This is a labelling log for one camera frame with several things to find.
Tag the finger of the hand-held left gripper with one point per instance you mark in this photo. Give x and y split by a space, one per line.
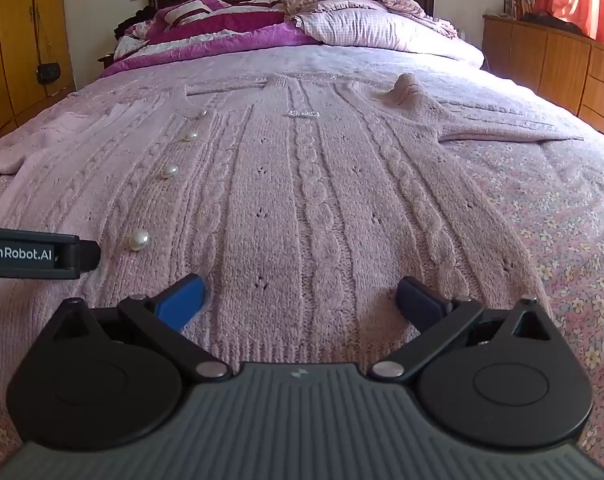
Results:
79 256

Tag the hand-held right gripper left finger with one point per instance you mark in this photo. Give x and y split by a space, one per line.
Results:
181 302

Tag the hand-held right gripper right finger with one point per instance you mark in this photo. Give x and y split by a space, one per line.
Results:
418 302

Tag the dark clothes pile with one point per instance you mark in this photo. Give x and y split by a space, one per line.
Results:
131 22

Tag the pink floral bed sheet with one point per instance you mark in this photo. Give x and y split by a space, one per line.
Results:
557 220

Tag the small black purse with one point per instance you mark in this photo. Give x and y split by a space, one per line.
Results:
48 72

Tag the dark wooden nightstand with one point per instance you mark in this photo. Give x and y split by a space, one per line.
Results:
105 57

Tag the wooden wardrobe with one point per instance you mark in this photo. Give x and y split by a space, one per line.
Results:
11 35

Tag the magenta and white blanket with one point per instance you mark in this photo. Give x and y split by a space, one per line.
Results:
221 35

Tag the pink checked pillow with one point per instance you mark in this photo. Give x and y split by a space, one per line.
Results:
377 30

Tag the wooden dresser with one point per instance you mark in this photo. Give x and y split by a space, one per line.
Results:
562 60

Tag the dark cloth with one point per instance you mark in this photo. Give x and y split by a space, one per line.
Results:
557 24

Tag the row of books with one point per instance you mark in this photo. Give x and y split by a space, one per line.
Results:
519 4

